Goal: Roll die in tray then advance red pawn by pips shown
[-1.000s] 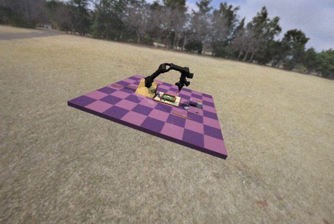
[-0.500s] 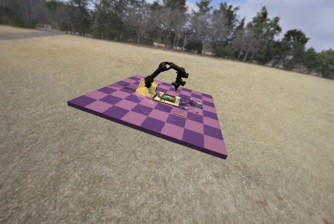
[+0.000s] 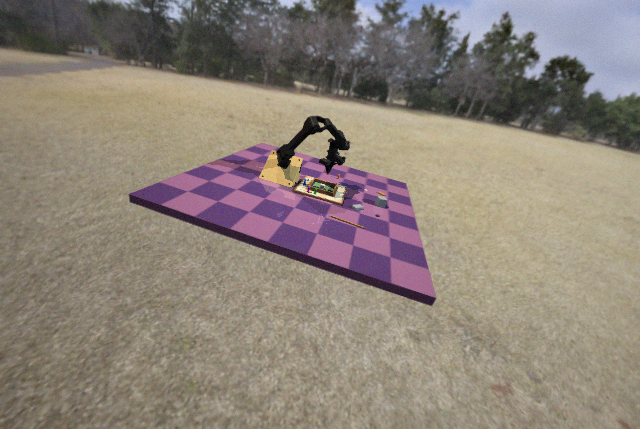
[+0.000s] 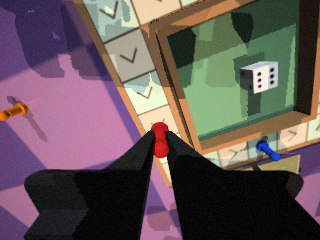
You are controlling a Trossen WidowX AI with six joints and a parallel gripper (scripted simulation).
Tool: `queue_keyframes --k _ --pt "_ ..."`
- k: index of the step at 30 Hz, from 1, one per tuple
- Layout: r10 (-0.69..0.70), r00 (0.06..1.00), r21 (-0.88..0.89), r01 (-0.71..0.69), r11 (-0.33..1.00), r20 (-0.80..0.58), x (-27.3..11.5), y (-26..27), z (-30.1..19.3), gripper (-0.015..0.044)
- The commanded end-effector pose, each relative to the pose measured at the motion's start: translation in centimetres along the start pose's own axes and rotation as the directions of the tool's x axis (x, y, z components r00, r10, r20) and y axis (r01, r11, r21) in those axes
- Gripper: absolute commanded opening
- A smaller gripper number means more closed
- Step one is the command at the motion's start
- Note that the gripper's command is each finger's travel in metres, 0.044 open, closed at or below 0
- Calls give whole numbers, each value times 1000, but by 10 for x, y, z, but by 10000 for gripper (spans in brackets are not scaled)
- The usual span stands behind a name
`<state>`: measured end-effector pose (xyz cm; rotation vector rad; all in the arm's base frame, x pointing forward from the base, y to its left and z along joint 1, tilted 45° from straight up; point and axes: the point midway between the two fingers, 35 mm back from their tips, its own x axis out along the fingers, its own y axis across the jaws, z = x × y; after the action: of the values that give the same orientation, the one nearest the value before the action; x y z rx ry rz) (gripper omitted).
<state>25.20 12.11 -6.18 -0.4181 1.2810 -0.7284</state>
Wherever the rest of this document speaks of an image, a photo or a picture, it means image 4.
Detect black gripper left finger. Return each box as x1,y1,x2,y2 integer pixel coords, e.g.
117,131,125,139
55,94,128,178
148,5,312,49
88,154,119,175
24,130,154,240

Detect red game pawn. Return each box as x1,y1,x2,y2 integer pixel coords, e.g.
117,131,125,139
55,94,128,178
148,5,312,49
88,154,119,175
151,122,169,159

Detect white die with black pips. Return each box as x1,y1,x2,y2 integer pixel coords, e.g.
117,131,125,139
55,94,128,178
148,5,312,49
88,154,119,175
240,61,278,93

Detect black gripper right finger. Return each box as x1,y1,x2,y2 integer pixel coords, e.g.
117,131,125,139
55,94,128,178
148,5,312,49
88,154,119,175
166,131,304,240

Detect blue game pawn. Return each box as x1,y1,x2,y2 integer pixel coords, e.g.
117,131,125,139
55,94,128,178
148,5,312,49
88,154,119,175
256,141,281,161

